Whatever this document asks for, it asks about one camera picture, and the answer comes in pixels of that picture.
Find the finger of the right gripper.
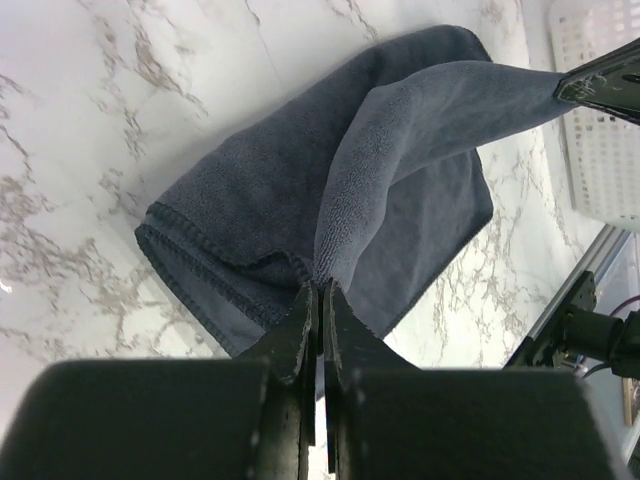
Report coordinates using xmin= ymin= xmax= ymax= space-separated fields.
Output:
xmin=554 ymin=69 xmax=639 ymax=125
xmin=563 ymin=39 xmax=640 ymax=80

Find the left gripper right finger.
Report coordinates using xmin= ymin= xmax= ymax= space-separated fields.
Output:
xmin=322 ymin=282 xmax=630 ymax=479

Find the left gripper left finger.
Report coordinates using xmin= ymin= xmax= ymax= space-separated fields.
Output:
xmin=1 ymin=284 xmax=319 ymax=479

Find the dark blue towel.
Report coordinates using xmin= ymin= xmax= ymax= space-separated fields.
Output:
xmin=135 ymin=25 xmax=570 ymax=356

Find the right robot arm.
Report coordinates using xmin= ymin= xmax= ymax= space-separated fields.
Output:
xmin=505 ymin=39 xmax=639 ymax=379

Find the white perforated basket right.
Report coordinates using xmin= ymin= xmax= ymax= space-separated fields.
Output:
xmin=549 ymin=1 xmax=639 ymax=231

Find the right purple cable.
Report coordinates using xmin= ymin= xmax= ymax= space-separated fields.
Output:
xmin=607 ymin=294 xmax=640 ymax=319

